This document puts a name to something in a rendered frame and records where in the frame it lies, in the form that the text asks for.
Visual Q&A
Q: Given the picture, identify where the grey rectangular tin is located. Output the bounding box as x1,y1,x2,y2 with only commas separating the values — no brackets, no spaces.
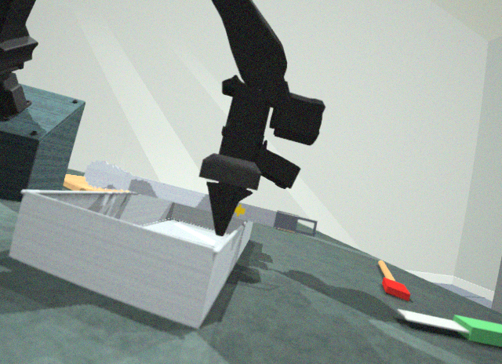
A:
9,190,253,329

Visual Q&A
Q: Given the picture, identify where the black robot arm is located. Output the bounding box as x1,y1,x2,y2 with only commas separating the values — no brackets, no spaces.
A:
0,0,326,189

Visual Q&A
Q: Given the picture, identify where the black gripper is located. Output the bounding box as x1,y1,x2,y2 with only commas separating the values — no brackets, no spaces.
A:
198,121,264,236

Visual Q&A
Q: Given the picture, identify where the light wooden board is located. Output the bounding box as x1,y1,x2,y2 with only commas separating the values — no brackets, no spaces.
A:
64,174,111,191

